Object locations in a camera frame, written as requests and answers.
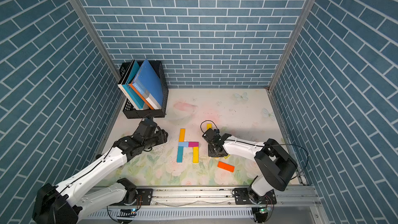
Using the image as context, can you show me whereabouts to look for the yellow long block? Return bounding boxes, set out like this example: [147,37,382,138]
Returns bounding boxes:
[193,146,199,163]

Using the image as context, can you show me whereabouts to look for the orange block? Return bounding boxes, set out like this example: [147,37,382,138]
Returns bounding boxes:
[217,161,235,173]

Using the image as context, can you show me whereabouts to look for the teal book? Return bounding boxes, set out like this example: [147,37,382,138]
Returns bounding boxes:
[126,60,147,110]

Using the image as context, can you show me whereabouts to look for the magenta block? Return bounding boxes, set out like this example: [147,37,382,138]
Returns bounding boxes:
[188,142,199,147]

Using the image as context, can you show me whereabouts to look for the blue book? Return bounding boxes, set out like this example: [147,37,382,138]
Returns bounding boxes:
[132,60,163,110]

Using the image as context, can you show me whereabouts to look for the orange spine book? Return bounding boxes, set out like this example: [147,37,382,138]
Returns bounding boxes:
[128,83,154,110]

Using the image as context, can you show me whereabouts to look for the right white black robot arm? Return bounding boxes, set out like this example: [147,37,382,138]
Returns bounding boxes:
[202,129,297,204]

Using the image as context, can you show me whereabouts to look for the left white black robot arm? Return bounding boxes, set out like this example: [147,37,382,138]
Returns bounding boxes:
[32,117,168,224]

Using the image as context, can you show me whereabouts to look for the white black book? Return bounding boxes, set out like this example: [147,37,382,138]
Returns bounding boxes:
[118,60,137,110]

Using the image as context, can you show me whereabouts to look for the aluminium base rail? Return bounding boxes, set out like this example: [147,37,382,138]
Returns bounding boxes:
[137,185,321,207]

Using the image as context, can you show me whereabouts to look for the white ribbed cable duct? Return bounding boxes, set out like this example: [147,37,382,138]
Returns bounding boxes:
[86,207,253,221]

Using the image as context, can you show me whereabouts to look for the teal long block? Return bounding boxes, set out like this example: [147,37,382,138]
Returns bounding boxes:
[176,146,183,163]

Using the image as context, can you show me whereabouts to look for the orange-yellow long block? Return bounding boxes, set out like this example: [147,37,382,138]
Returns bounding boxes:
[179,129,186,142]

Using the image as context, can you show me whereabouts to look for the light blue block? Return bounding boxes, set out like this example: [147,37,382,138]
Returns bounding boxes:
[178,142,189,147]

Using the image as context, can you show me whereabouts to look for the black mesh book basket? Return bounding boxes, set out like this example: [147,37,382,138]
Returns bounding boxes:
[117,60,169,119]

